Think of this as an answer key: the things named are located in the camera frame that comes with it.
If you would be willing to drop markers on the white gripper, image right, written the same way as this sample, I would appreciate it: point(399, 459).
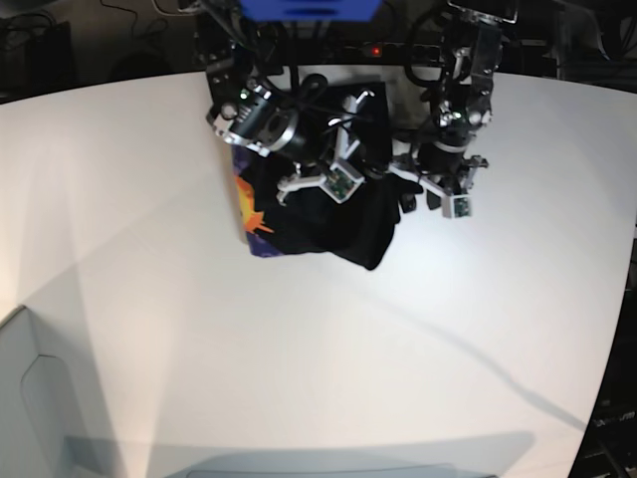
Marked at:
point(454, 177)

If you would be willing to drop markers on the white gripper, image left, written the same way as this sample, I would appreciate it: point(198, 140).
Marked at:
point(373, 160)

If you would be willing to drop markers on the black T-shirt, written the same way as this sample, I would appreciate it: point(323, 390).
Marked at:
point(359, 231)

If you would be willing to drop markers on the black power strip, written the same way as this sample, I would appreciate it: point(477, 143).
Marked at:
point(393, 52)

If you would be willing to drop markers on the blue box overhead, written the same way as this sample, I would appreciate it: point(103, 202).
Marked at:
point(310, 10)

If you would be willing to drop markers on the black equipment with white lettering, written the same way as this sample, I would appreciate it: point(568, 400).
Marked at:
point(608, 448)

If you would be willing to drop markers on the white side table panel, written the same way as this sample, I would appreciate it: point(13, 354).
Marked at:
point(77, 401)

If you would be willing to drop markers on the wrist camera, image left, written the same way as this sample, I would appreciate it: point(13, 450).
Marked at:
point(341, 182)

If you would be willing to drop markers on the wrist camera, image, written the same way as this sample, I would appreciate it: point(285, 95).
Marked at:
point(341, 182)
point(456, 206)

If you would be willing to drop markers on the wrist camera, image right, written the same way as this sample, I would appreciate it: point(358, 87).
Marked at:
point(456, 206)

